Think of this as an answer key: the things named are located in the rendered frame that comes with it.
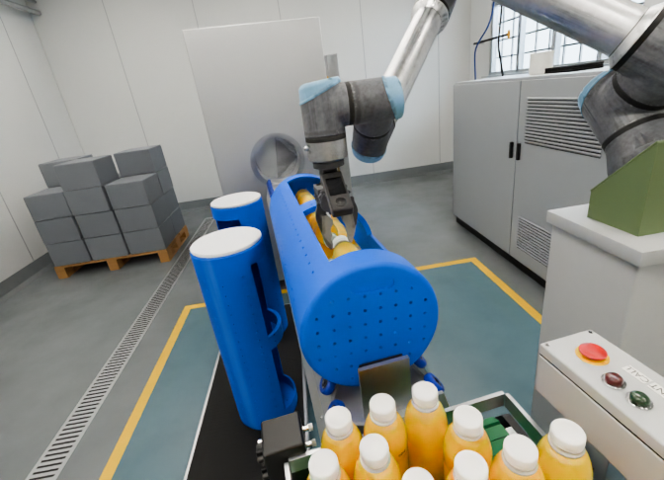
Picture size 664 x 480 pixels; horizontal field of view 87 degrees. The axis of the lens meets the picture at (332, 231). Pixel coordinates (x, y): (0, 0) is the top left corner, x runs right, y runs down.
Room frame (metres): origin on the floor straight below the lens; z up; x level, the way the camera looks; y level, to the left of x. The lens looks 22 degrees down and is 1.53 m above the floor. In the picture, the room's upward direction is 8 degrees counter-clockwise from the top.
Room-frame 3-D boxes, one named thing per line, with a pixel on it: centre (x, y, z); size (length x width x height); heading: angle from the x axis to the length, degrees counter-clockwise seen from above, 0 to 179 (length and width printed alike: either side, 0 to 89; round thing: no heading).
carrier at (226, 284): (1.30, 0.42, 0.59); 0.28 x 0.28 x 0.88
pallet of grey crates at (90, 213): (3.96, 2.46, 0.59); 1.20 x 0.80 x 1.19; 94
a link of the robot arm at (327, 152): (0.80, -0.01, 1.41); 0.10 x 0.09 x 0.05; 100
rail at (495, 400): (0.44, -0.07, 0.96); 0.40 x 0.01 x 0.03; 100
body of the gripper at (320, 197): (0.81, -0.01, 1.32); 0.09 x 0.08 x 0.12; 10
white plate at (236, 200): (1.92, 0.51, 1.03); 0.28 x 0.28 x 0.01
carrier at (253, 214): (1.92, 0.51, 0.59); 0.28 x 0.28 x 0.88
